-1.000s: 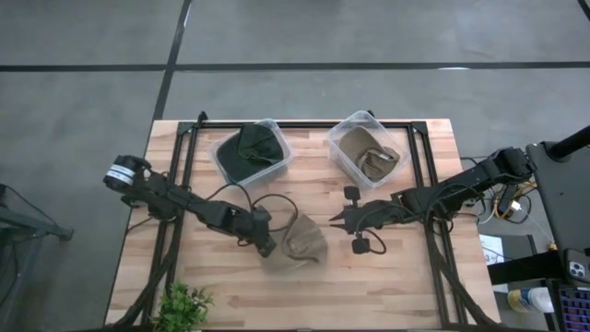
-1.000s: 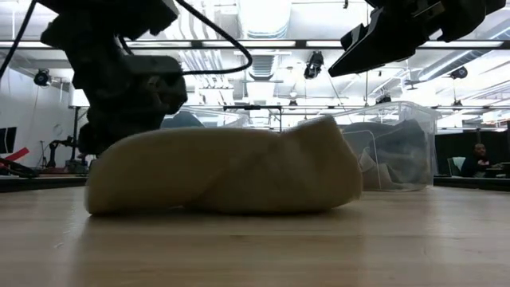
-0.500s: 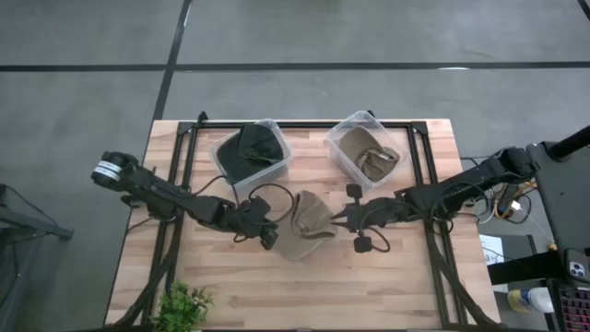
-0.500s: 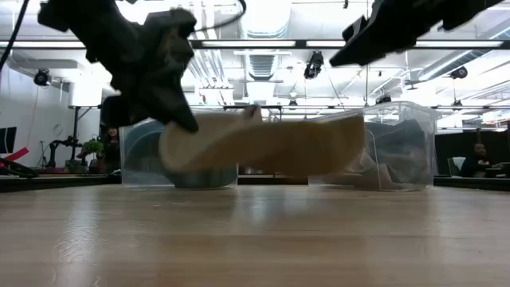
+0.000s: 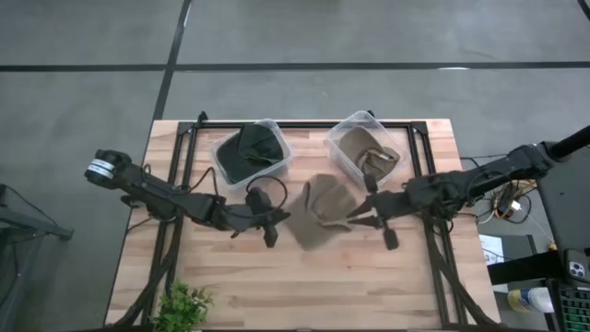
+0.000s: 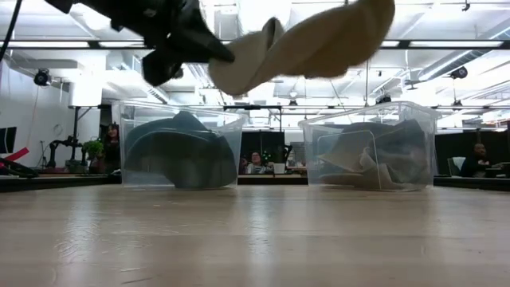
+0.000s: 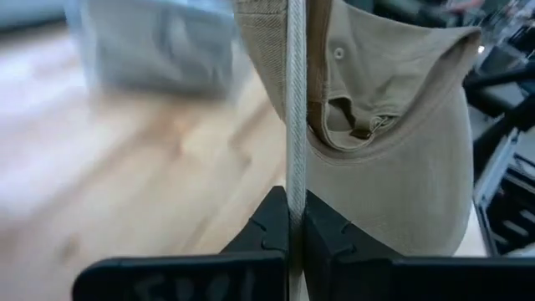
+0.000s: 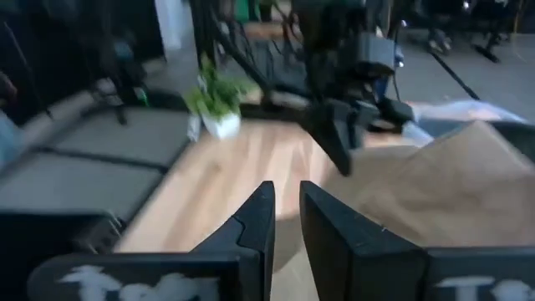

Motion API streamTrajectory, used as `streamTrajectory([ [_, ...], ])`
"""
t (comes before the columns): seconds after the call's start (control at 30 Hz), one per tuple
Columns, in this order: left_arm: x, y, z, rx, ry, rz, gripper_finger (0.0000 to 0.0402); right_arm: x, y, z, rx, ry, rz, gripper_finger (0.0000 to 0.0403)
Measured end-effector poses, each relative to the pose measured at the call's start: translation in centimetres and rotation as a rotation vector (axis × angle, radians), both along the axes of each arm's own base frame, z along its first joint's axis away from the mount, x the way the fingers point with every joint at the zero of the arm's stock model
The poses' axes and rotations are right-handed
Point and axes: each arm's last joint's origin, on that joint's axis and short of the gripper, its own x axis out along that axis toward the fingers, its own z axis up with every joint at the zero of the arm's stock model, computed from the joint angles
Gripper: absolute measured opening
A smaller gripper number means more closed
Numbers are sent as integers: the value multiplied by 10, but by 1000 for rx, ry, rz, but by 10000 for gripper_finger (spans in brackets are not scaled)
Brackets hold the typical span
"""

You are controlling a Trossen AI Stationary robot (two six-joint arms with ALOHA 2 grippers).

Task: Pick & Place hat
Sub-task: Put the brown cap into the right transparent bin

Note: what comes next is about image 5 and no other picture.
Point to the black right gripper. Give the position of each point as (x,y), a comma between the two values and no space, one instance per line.
(392,205)

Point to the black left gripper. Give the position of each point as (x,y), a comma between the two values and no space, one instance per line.
(249,220)

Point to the clear plastic container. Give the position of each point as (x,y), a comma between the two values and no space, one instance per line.
(338,152)
(272,126)

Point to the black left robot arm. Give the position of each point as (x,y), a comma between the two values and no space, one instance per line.
(156,193)

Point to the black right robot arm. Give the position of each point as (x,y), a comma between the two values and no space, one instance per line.
(461,184)

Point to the white paper sheet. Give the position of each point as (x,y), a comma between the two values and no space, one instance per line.
(488,244)

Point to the small green plant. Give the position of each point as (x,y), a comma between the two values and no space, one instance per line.
(182,309)

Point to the black power strip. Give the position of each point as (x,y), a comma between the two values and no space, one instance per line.
(507,198)

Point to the white charger plug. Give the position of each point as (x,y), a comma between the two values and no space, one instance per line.
(515,206)

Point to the black desk beam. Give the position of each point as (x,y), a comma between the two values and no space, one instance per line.
(525,269)

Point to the white and yellow bottle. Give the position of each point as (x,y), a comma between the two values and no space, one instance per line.
(530,299)

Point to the black laptop lid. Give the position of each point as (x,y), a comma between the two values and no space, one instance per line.
(567,198)

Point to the black round pole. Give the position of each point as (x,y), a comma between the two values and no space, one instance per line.
(571,142)

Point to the backlit keyboard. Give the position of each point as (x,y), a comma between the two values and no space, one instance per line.
(576,309)

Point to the black metal stand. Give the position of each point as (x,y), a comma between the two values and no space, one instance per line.
(41,227)

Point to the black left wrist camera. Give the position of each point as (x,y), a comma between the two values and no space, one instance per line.
(258,199)

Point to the black metal table frame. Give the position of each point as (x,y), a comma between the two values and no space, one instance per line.
(304,124)

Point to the smartphone with camera lenses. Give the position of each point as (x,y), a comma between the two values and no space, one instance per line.
(578,267)

